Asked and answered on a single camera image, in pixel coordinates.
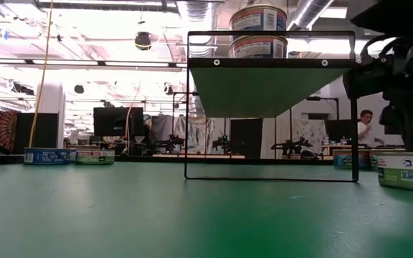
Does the white green label tuna can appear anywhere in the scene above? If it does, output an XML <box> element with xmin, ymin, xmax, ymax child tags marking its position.
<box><xmin>377</xmin><ymin>152</ymin><xmax>413</xmax><ymax>194</ymax></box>

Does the red white blue tuna can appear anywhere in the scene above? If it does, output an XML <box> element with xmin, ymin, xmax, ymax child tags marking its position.
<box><xmin>229</xmin><ymin>4</ymin><xmax>288</xmax><ymax>32</ymax></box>
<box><xmin>229</xmin><ymin>34</ymin><xmax>288</xmax><ymax>59</ymax></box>

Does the person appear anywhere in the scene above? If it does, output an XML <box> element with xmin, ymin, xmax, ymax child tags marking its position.
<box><xmin>356</xmin><ymin>110</ymin><xmax>385</xmax><ymax>146</ymax></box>

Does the black computer monitor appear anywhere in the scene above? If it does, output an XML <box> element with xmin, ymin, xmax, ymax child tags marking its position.
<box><xmin>93</xmin><ymin>106</ymin><xmax>145</xmax><ymax>137</ymax></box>
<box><xmin>325</xmin><ymin>118</ymin><xmax>353</xmax><ymax>144</ymax></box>

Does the black partition panel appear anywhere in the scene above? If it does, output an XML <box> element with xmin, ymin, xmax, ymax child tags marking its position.
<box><xmin>15</xmin><ymin>113</ymin><xmax>60</xmax><ymax>150</ymax></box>
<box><xmin>230</xmin><ymin>118</ymin><xmax>264</xmax><ymax>159</ymax></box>

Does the wooden workbench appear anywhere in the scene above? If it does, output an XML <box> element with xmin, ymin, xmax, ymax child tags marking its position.
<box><xmin>152</xmin><ymin>153</ymin><xmax>246</xmax><ymax>160</ymax></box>

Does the green Bumble Bee tuna can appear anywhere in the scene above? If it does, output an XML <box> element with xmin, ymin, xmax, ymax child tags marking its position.
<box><xmin>74</xmin><ymin>149</ymin><xmax>115</xmax><ymax>166</ymax></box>

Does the white pillar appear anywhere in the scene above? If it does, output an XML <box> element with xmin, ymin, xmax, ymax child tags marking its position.
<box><xmin>37</xmin><ymin>82</ymin><xmax>66</xmax><ymax>148</ymax></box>

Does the blue barcode tuna can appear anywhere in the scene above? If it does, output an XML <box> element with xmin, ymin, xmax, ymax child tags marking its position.
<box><xmin>23</xmin><ymin>147</ymin><xmax>72</xmax><ymax>166</ymax></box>

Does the black metal stand frame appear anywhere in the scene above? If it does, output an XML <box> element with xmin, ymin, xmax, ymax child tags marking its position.
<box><xmin>288</xmin><ymin>95</ymin><xmax>340</xmax><ymax>151</ymax></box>

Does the black frame wooden shelf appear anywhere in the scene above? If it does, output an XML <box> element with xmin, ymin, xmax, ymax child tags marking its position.
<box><xmin>184</xmin><ymin>30</ymin><xmax>359</xmax><ymax>183</ymax></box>

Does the corrugated silver ventilation duct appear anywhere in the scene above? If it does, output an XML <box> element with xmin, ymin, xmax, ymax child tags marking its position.
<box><xmin>177</xmin><ymin>0</ymin><xmax>217</xmax><ymax>58</ymax></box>

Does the black ceiling dome camera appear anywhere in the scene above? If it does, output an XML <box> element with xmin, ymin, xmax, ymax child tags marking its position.
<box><xmin>134</xmin><ymin>31</ymin><xmax>153</xmax><ymax>51</ymax></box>

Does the yellow hanging cable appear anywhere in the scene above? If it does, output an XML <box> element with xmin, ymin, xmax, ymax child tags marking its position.
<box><xmin>29</xmin><ymin>0</ymin><xmax>54</xmax><ymax>148</ymax></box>

